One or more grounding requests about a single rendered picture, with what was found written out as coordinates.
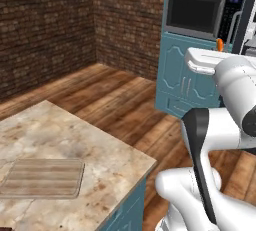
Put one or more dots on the silver black microwave oven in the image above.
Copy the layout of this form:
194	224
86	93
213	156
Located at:
193	10

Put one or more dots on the dark grey fridge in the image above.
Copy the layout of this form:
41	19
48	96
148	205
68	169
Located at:
246	5

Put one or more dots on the teal kitchen island cupboard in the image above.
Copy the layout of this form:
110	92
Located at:
131	210

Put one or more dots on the teal tall cupboard unit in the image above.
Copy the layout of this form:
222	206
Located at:
173	65

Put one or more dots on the striped wooden cutting board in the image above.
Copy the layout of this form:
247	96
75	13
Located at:
43	177

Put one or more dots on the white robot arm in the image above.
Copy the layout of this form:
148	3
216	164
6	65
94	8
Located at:
230	128

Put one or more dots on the small orange oblong object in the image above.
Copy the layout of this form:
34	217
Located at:
219	44

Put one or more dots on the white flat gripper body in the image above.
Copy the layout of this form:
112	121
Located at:
203	57

